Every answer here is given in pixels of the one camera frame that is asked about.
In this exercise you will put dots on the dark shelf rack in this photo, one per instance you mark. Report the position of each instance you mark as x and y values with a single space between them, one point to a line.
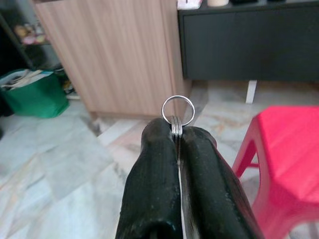
25 56

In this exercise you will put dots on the black low cabinet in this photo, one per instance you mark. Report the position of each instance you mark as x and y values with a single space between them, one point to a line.
249 42

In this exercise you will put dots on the red plastic stool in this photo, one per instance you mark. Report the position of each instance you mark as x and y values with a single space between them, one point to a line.
286 154

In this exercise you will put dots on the light wooden cabinet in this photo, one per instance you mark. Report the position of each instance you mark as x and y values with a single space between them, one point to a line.
112 49

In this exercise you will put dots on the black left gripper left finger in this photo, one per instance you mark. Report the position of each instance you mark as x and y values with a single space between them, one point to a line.
152 174

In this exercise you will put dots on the pink white tissue box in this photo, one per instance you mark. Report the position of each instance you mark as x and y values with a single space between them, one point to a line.
189 3

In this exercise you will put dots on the green bag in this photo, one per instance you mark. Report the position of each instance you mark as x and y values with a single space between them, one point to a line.
37 99

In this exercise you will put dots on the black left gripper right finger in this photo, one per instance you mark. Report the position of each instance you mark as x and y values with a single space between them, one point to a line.
207 186

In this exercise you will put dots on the dark shoes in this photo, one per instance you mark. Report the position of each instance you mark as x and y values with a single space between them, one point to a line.
71 89

